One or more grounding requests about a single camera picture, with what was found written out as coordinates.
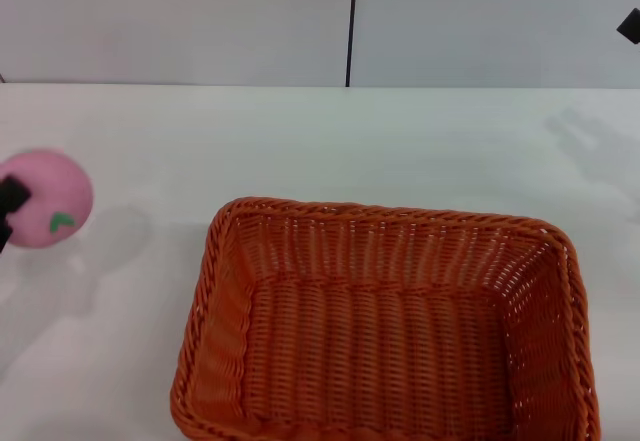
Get pink toy peach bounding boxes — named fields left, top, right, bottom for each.
left=0, top=148, right=95, bottom=250

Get orange woven plastic basket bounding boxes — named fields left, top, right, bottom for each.
left=169, top=196, right=602, bottom=441

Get black vertical wall strip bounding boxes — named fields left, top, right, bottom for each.
left=344, top=0, right=360, bottom=89

